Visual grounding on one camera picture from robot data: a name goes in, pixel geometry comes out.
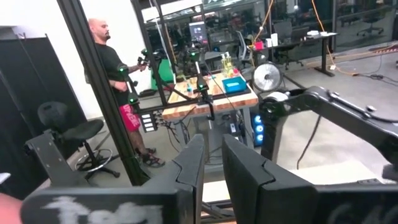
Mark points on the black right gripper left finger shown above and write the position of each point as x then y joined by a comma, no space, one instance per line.
155,202

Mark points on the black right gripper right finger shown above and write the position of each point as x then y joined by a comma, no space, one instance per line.
280,202

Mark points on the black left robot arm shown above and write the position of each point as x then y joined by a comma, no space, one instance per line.
342,115

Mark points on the computer with blue lights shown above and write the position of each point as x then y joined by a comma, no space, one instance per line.
258,129

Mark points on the black stool chair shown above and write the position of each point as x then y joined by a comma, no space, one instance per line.
81,127

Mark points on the black metal mounting plate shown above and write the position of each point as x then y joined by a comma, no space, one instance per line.
53,161

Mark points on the wooden workstation table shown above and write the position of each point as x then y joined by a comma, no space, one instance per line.
217,104

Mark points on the blue plastic bin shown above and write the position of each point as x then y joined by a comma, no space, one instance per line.
234,85

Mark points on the round metal floor fan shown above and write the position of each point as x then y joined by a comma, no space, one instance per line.
266,76

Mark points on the person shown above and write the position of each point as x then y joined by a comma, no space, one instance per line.
109,65

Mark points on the yellow soap bottle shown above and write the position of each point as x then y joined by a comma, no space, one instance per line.
229,64
223,65

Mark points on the black desk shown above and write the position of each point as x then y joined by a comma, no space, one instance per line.
325,56

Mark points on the black office chair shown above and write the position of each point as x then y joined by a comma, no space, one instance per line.
371,20
283,31

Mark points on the computer monitor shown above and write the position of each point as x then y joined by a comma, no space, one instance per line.
198,32

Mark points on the black workstation frame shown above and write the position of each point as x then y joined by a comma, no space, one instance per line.
149,62

